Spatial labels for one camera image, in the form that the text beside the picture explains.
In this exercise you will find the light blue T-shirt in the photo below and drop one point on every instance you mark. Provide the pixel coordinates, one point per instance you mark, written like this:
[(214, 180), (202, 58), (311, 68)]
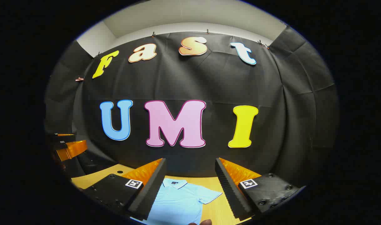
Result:
[(181, 203)]

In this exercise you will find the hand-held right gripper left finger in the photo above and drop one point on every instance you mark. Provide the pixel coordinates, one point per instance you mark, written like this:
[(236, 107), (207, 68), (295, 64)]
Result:
[(149, 193)]

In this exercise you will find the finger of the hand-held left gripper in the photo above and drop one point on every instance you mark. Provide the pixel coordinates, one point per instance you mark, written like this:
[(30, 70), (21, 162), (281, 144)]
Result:
[(73, 150), (65, 139)]

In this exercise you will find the black backdrop cloth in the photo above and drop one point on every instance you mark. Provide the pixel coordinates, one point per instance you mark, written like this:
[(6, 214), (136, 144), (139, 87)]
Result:
[(209, 81)]

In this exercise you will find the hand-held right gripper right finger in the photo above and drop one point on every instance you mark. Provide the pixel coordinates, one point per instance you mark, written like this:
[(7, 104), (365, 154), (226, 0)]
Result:
[(231, 193)]

